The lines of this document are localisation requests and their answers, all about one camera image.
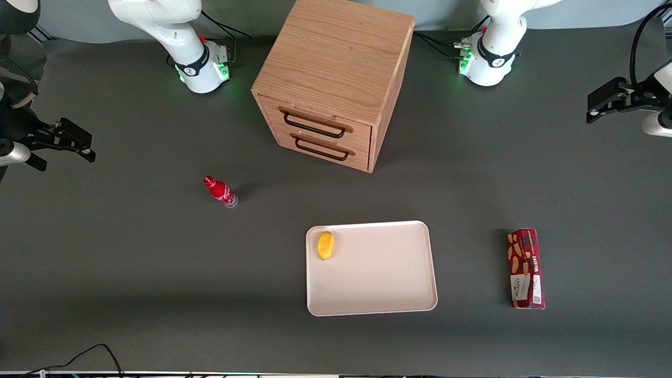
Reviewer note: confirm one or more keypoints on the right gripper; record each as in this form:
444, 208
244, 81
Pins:
17, 127

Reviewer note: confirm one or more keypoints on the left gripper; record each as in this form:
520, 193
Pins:
641, 96

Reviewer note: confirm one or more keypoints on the red cookie box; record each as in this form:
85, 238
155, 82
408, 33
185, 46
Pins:
525, 268

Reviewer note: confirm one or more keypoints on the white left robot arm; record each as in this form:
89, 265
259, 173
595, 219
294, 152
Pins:
496, 47

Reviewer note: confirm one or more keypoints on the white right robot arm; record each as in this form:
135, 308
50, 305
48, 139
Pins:
173, 31

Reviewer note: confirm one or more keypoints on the cream plastic tray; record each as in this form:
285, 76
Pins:
378, 273

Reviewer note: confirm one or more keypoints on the red plastic soda bottle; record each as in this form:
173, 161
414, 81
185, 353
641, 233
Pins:
220, 192

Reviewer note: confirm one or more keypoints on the wooden drawer front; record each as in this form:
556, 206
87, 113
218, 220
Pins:
286, 139
273, 113

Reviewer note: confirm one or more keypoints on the wooden drawer cabinet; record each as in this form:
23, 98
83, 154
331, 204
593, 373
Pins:
336, 58

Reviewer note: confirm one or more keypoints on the yellow lemon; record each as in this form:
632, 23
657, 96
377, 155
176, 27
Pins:
325, 245

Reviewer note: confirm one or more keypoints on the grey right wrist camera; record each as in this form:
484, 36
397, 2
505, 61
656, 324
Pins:
13, 153

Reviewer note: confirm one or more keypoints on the aluminium frame profile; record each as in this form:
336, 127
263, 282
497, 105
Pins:
41, 34

